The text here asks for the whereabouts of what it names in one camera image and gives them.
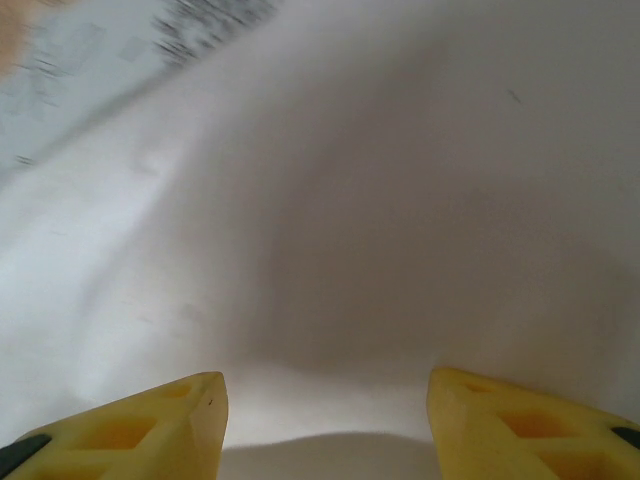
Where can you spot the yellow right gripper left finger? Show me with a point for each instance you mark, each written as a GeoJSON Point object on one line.
{"type": "Point", "coordinates": [125, 440]}

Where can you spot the plain white t-shirt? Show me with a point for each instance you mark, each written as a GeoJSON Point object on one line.
{"type": "Point", "coordinates": [350, 225]}

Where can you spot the floral patterned table cover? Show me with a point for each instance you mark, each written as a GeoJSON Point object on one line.
{"type": "Point", "coordinates": [75, 60]}

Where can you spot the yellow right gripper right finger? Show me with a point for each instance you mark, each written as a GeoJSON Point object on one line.
{"type": "Point", "coordinates": [525, 440]}

